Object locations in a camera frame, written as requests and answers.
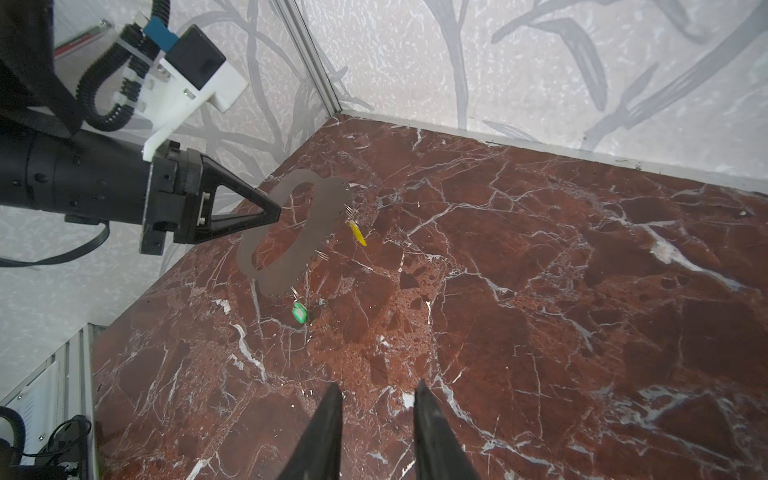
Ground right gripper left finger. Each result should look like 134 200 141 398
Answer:
278 383 343 480

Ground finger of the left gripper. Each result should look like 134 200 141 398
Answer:
190 155 282 244

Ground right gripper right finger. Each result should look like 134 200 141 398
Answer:
414 380 479 480

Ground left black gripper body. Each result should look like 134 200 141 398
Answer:
139 141 203 256

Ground steel key organizer plate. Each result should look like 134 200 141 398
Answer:
236 169 351 297

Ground yellow capped key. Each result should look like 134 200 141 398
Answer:
348 220 367 247

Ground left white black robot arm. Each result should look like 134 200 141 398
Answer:
1 1 281 265

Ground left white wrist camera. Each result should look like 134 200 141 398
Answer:
114 16 248 162

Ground aluminium mounting rail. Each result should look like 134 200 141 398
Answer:
1 324 105 479

